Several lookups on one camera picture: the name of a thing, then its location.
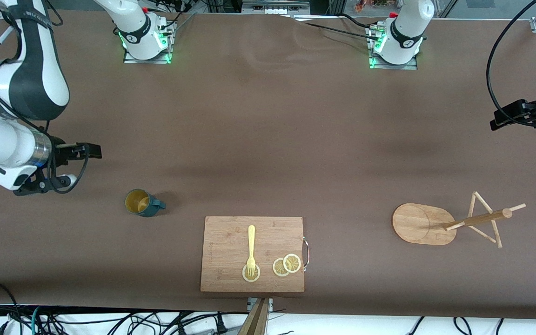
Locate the teal mug with yellow inside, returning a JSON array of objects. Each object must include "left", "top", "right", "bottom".
[{"left": 125, "top": 188, "right": 167, "bottom": 218}]

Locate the wooden mug rack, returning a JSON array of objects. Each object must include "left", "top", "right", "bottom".
[{"left": 392, "top": 191, "right": 527, "bottom": 249}]

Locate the yellow plastic fork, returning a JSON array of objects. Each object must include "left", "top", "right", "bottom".
[{"left": 246, "top": 225, "right": 256, "bottom": 277}]

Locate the grey power strip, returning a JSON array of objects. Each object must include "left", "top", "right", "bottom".
[{"left": 242, "top": 0, "right": 310, "bottom": 15}]

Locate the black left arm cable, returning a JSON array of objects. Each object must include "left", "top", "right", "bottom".
[{"left": 486, "top": 0, "right": 536, "bottom": 124}]

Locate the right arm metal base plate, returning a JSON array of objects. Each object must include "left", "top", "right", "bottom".
[{"left": 123, "top": 21, "right": 174, "bottom": 64}]

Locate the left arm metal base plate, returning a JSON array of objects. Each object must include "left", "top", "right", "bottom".
[{"left": 368, "top": 26, "right": 418, "bottom": 70}]

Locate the wooden cutting board metal handle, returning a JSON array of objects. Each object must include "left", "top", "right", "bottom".
[{"left": 200, "top": 216, "right": 310, "bottom": 293}]

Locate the teal floor cable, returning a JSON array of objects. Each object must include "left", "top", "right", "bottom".
[{"left": 31, "top": 306, "right": 45, "bottom": 335}]

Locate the short black tabletop cable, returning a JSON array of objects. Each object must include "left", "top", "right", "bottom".
[{"left": 339, "top": 13, "right": 376, "bottom": 28}]

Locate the long black tabletop cable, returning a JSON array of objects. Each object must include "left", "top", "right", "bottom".
[{"left": 294, "top": 18, "right": 382, "bottom": 41}]

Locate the metal clamp bracket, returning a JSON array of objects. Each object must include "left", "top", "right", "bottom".
[{"left": 247, "top": 298, "right": 273, "bottom": 313}]

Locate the wooden post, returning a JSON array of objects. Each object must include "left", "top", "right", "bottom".
[{"left": 238, "top": 298, "right": 269, "bottom": 335}]

